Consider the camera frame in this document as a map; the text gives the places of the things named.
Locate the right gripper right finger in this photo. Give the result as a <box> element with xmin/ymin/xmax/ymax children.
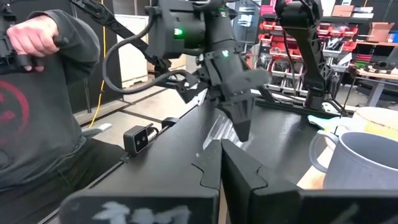
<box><xmin>220</xmin><ymin>138</ymin><xmax>302</xmax><ymax>224</ymax></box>

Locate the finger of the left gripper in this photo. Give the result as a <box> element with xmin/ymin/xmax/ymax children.
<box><xmin>240</xmin><ymin>95</ymin><xmax>257</xmax><ymax>142</ymax></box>
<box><xmin>218</xmin><ymin>93</ymin><xmax>244</xmax><ymax>142</ymax></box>

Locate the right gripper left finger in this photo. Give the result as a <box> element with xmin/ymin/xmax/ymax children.
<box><xmin>191</xmin><ymin>138</ymin><xmax>223</xmax><ymax>192</ymax></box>

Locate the clear plastic handled cup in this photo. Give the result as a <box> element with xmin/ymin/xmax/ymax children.
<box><xmin>203</xmin><ymin>113</ymin><xmax>248</xmax><ymax>151</ymax></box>

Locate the grey plastic mug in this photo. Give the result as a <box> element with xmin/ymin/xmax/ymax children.
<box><xmin>308</xmin><ymin>129</ymin><xmax>398</xmax><ymax>191</ymax></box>

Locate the yellow white ceramic mug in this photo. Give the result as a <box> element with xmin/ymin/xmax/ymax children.
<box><xmin>348</xmin><ymin>106</ymin><xmax>398</xmax><ymax>143</ymax></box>

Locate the light blue cloth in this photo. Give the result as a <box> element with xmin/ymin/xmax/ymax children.
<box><xmin>307</xmin><ymin>113</ymin><xmax>357</xmax><ymax>134</ymax></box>

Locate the red storage bin rack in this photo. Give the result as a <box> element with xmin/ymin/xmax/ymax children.
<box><xmin>256</xmin><ymin>0</ymin><xmax>358</xmax><ymax>97</ymax></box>

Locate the grey chair armrest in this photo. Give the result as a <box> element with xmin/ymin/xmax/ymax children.
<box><xmin>80</xmin><ymin>122</ymin><xmax>113</xmax><ymax>138</ymax></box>

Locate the cardboard box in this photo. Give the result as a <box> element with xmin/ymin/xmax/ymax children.
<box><xmin>366</xmin><ymin>21</ymin><xmax>396</xmax><ymax>44</ymax></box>
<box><xmin>330</xmin><ymin>4</ymin><xmax>356</xmax><ymax>18</ymax></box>

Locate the wooden desk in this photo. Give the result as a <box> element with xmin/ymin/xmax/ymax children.
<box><xmin>349</xmin><ymin>63</ymin><xmax>398</xmax><ymax>108</ymax></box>

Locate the person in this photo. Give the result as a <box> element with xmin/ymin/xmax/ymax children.
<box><xmin>0</xmin><ymin>8</ymin><xmax>127</xmax><ymax>224</ymax></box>

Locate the person's hand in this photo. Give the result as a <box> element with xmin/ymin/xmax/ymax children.
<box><xmin>6</xmin><ymin>14</ymin><xmax>60</xmax><ymax>73</ymax></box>

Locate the black aluminium table frame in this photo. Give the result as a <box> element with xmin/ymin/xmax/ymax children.
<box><xmin>174</xmin><ymin>71</ymin><xmax>358</xmax><ymax>121</ymax></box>

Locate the white frame plate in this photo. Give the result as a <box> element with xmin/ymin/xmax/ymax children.
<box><xmin>192</xmin><ymin>88</ymin><xmax>209</xmax><ymax>106</ymax></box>

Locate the black camera cable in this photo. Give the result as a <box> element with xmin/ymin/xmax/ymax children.
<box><xmin>148</xmin><ymin>116</ymin><xmax>181</xmax><ymax>135</ymax></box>

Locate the small black table camera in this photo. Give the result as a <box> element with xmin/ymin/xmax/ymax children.
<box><xmin>123</xmin><ymin>124</ymin><xmax>150</xmax><ymax>157</ymax></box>

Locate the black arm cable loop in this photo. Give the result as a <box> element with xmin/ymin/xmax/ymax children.
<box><xmin>102</xmin><ymin>14</ymin><xmax>201</xmax><ymax>95</ymax></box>

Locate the yellow cable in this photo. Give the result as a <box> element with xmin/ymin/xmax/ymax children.
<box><xmin>88</xmin><ymin>0</ymin><xmax>107</xmax><ymax>129</ymax></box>

